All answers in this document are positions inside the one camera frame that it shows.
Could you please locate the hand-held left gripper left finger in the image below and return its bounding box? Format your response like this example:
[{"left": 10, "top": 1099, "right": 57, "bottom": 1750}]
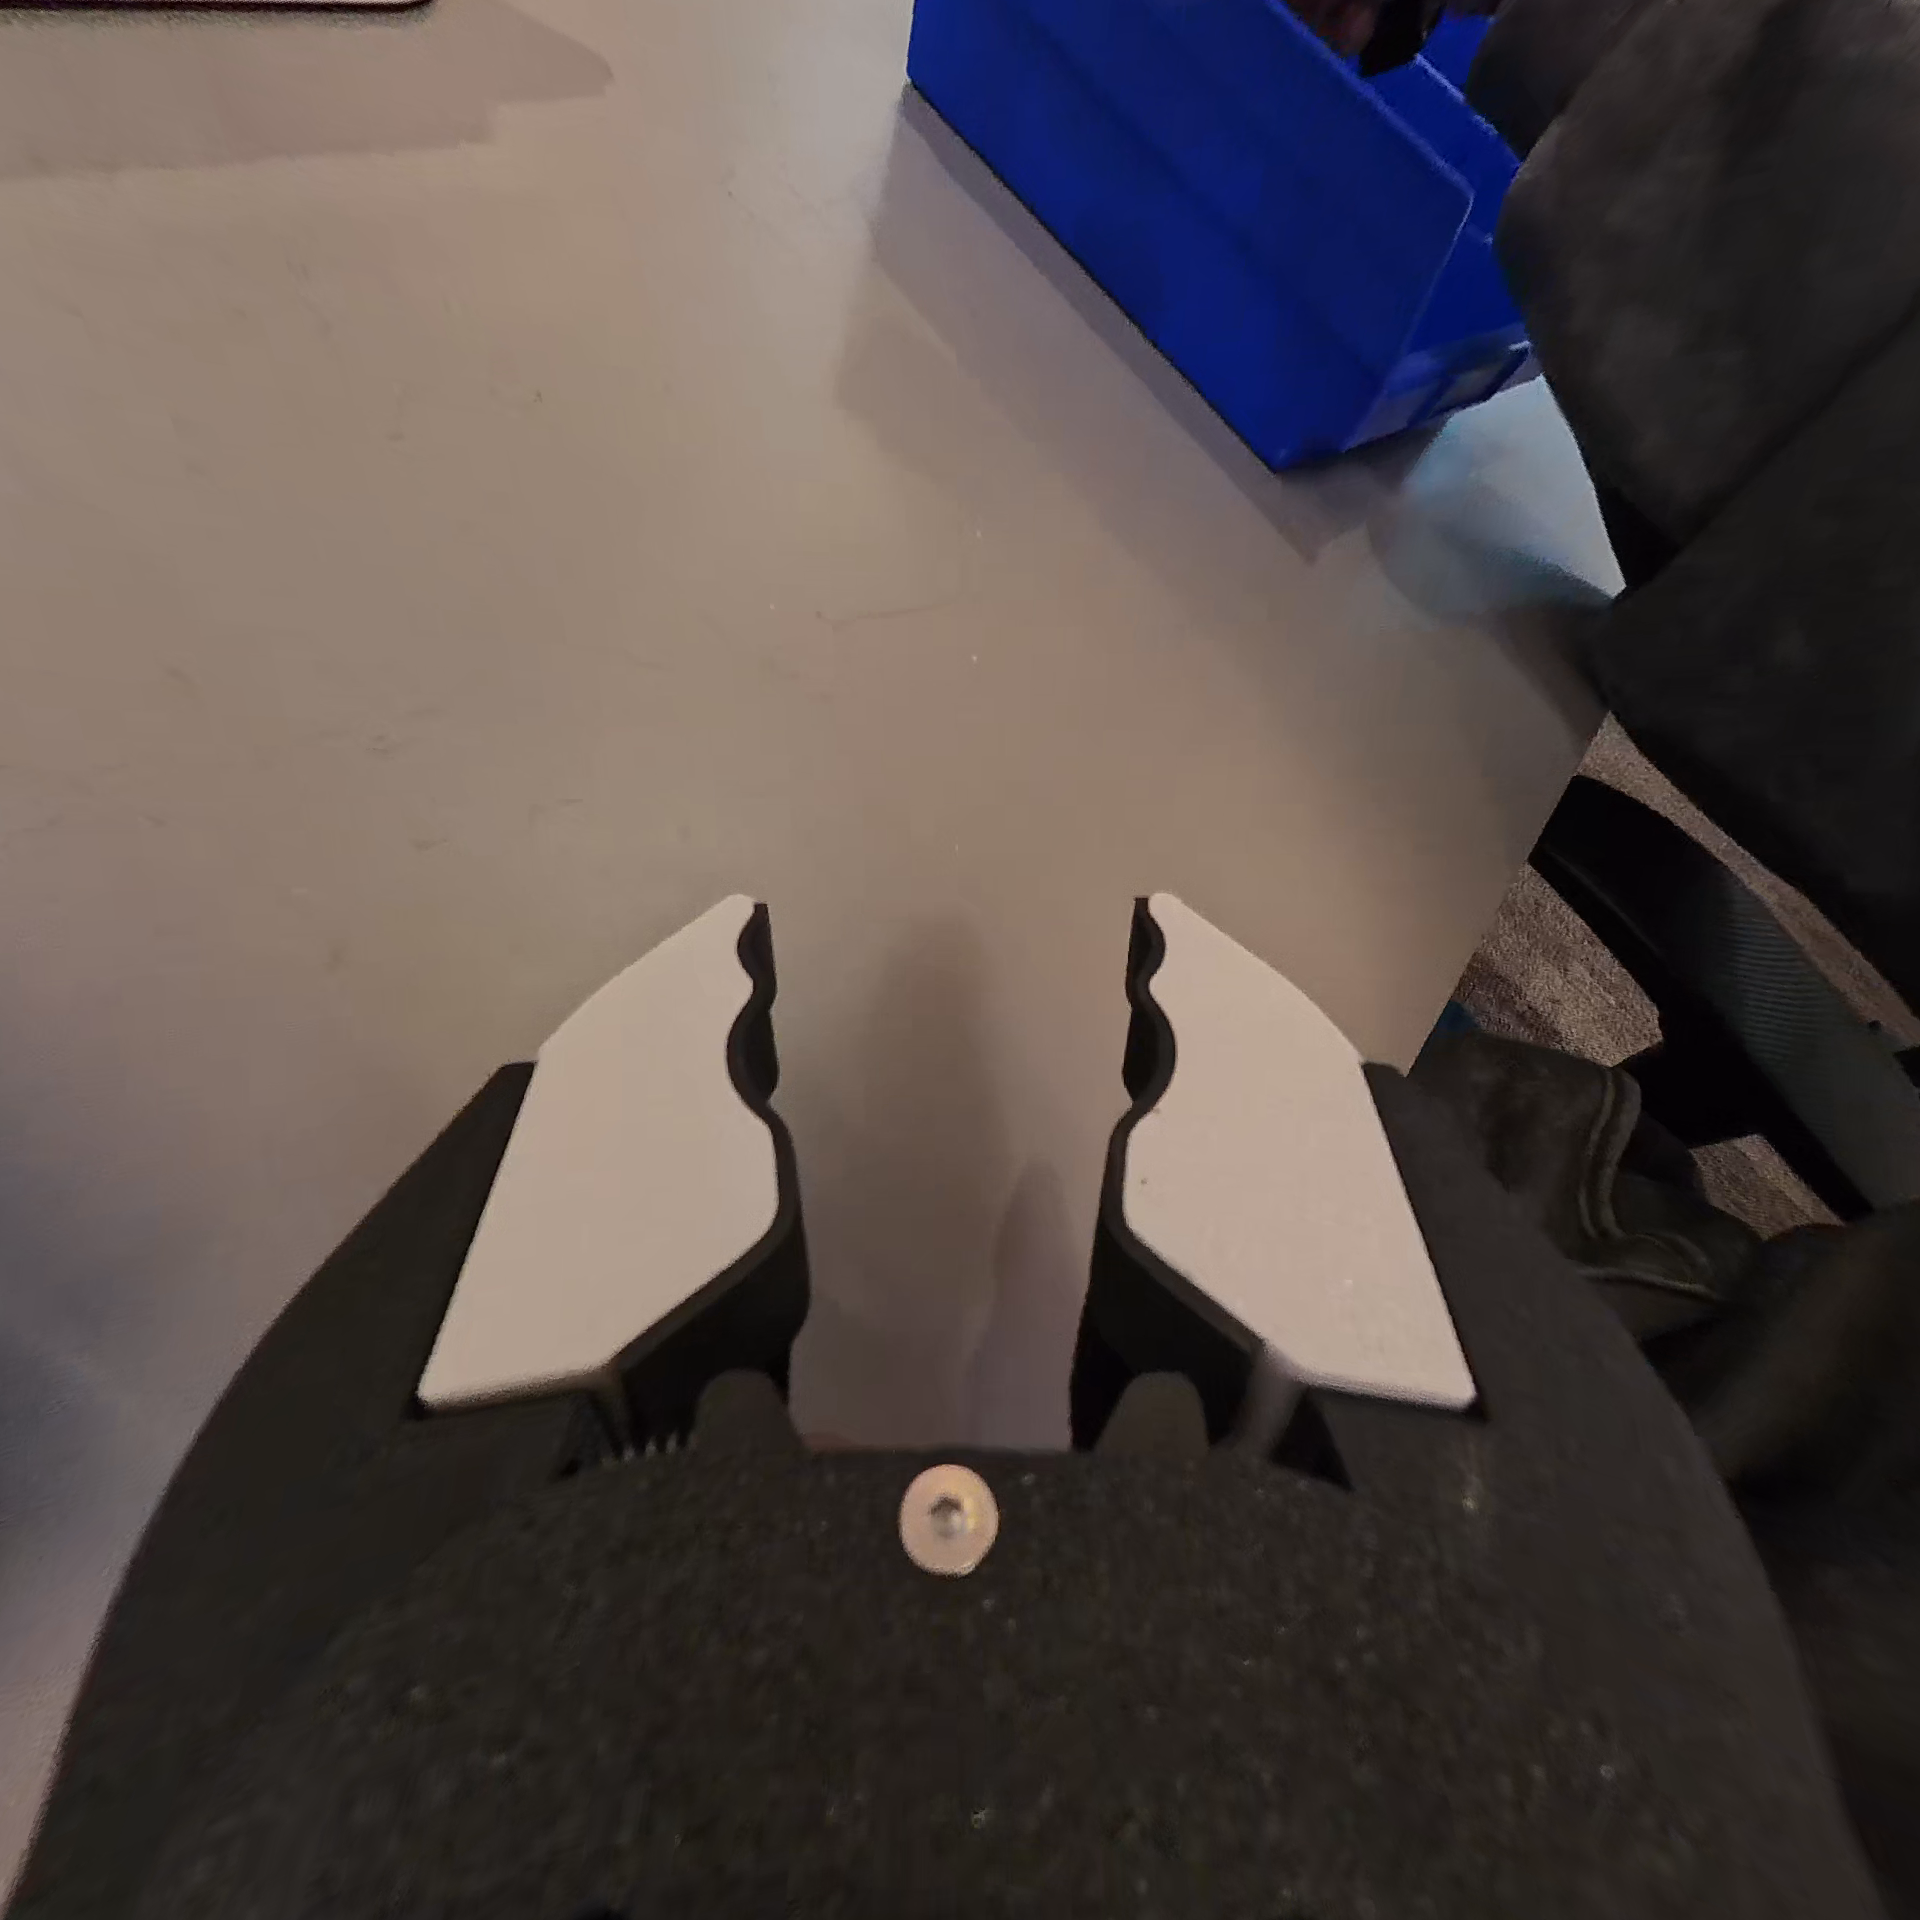
[{"left": 416, "top": 896, "right": 809, "bottom": 1447}]

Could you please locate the blue plastic bin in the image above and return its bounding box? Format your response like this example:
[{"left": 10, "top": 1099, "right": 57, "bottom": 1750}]
[{"left": 907, "top": 0, "right": 1533, "bottom": 475}]

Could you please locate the person's body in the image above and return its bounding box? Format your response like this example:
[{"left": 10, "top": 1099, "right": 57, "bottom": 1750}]
[{"left": 1649, "top": 1199, "right": 1920, "bottom": 1920}]

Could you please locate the grey desk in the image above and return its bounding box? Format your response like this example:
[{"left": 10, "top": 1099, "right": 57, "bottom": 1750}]
[{"left": 0, "top": 0, "right": 1628, "bottom": 1803}]

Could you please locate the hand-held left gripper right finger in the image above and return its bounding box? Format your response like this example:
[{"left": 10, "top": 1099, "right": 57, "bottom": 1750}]
[{"left": 1072, "top": 891, "right": 1486, "bottom": 1461}]

